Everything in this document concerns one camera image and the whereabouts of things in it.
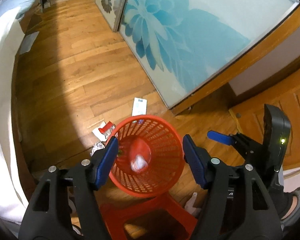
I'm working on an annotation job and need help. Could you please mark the red white wrapper on floor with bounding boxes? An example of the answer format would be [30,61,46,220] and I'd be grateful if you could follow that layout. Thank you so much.
[92,121,115,142]

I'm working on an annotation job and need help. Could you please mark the bed with blue sheet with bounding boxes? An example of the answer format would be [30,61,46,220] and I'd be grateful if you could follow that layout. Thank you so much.
[0,0,48,230]

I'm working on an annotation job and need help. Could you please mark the floral sliding wardrobe door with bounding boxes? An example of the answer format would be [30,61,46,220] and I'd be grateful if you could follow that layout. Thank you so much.
[95,0,299,108]

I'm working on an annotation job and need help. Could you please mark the red plastic stool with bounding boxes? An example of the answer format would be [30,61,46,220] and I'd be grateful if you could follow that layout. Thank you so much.
[100,193,197,239]

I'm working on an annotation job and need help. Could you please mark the red plastic trash basket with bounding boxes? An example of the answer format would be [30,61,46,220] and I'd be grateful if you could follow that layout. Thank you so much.
[109,115,185,198]

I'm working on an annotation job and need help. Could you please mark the white paper ball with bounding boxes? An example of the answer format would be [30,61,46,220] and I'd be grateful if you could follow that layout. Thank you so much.
[90,141,105,157]

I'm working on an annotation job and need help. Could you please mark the grey slipper on foot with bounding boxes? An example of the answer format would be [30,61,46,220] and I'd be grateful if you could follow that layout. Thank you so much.
[281,187,300,229]

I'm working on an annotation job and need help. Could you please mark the white paper card on floor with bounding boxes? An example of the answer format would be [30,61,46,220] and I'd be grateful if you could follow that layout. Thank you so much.
[132,98,147,116]

